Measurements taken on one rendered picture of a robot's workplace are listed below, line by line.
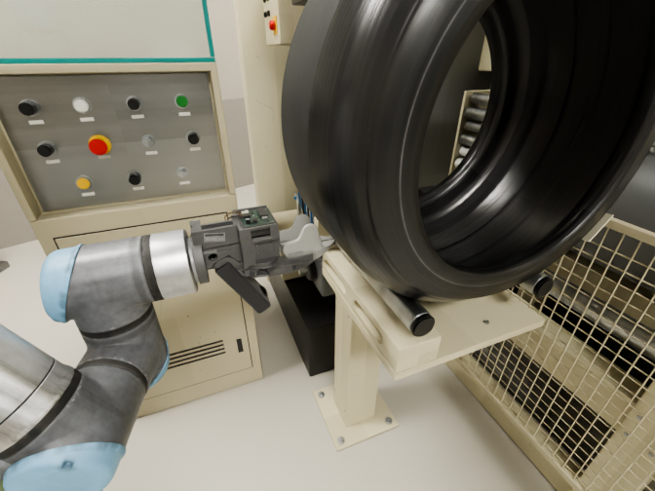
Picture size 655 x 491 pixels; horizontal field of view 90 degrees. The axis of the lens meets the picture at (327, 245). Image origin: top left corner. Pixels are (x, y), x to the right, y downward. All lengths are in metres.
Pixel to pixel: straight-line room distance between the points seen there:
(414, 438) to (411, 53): 1.37
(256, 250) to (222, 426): 1.16
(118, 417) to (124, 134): 0.81
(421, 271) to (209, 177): 0.82
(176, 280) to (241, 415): 1.16
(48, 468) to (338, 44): 0.49
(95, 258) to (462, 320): 0.65
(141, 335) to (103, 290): 0.09
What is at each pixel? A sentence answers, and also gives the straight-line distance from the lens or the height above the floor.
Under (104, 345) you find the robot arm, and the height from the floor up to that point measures 0.97.
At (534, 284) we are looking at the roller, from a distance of 0.75.
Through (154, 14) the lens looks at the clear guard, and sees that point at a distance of 1.07.
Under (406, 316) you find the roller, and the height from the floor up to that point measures 0.91.
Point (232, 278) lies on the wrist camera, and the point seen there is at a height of 1.01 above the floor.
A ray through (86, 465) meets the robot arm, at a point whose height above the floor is 0.95.
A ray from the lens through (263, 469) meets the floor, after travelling 1.45.
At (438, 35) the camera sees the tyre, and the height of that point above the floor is 1.31.
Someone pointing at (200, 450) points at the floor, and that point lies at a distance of 1.54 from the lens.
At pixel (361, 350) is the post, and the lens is 1.17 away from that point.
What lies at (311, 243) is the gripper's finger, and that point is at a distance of 0.50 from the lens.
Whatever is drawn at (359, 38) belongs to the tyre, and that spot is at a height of 1.30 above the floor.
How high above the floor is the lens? 1.29
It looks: 30 degrees down
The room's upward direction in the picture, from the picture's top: straight up
